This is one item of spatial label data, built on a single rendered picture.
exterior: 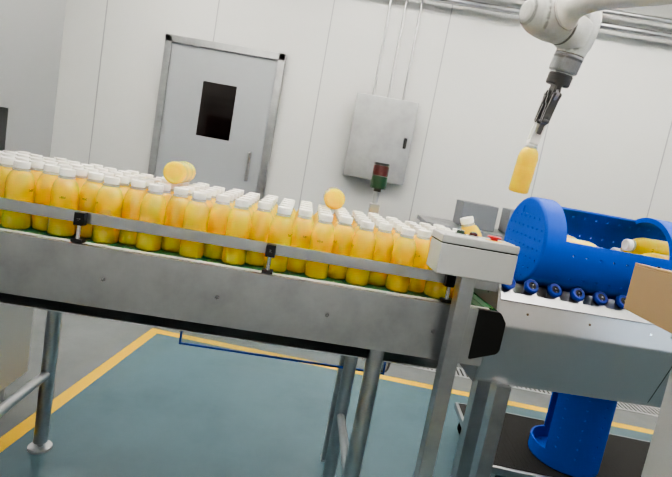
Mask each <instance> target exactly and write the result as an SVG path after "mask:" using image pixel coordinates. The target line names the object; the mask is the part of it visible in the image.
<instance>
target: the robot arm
mask: <svg viewBox="0 0 672 477"><path fill-rule="evenodd" d="M668 4H672V0H527V1H526V2H525V3H524V4H523V5H522V7H521V9H520V12H519V20H520V24H521V26H522V28H523V29H524V30H525V31H526V32H527V33H529V34H530V35H532V36H533V37H535V38H537V39H539V40H541V41H544V42H547V43H551V44H553V45H554V46H555V47H556V51H555V53H554V56H553V58H552V61H551V63H550V65H549V69H550V70H552V71H550V72H549V74H548V76H547V78H546V83H548V84H550V85H551V86H550V88H549V89H548V90H546V92H545V93H544V96H543V99H542V101H541V104H540V106H539V109H538V111H537V114H536V116H535V118H534V124H533V126H532V128H531V131H530V133H529V135H528V138H527V139H529V140H530V141H529V143H530V144H533V145H536V146H538V144H539V142H540V139H541V137H542V135H543V132H544V130H545V128H546V125H547V124H549V122H550V120H551V117H552V115H553V113H554V111H555V108H556V106H557V104H558V102H559V100H560V98H561V97H562V94H561V93H560V92H561V89H562V88H569V86H570V84H571V82H572V79H573V77H572V76H576V75H577V73H578V71H579V69H580V67H581V64H582V63H583V60H584V58H585V56H586V54H587V53H588V52H589V51H590V49H591V47H592V46H593V43H594V41H595V39H596V37H597V34H598V32H599V29H600V25H601V22H602V16H603V10H609V9H620V8H632V7H644V6H656V5H668Z"/></svg>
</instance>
